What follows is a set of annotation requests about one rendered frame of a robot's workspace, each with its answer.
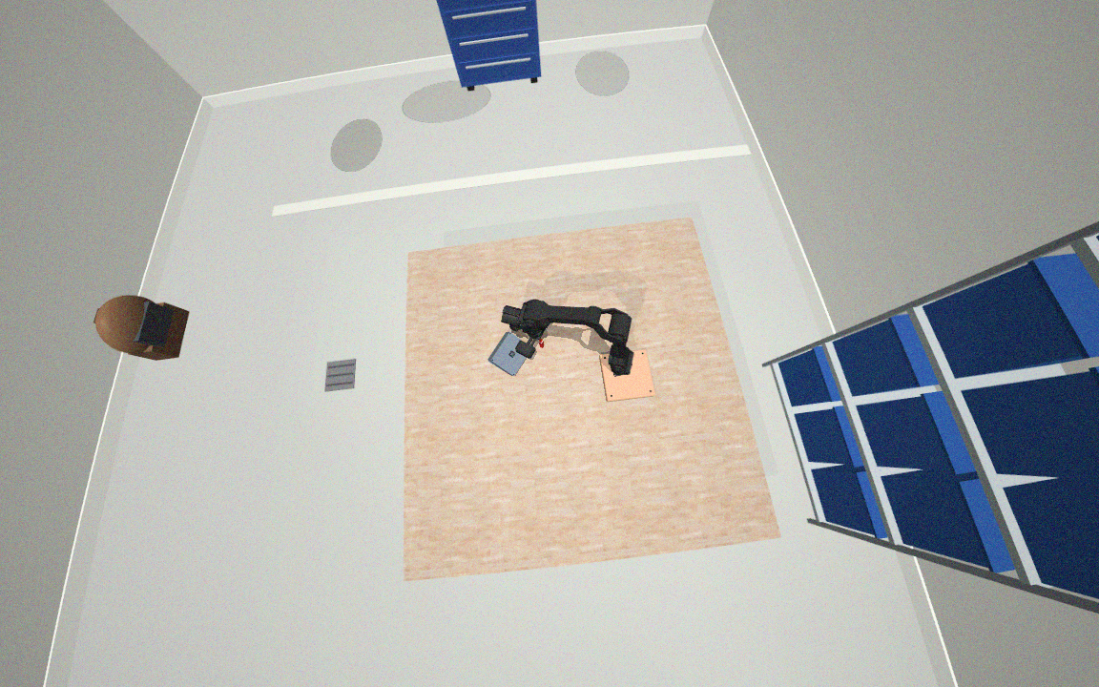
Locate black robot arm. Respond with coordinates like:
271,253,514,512
501,299,634,377

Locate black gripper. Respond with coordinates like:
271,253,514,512
515,326,546,359

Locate grey sloped panel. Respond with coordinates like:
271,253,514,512
487,332,526,376

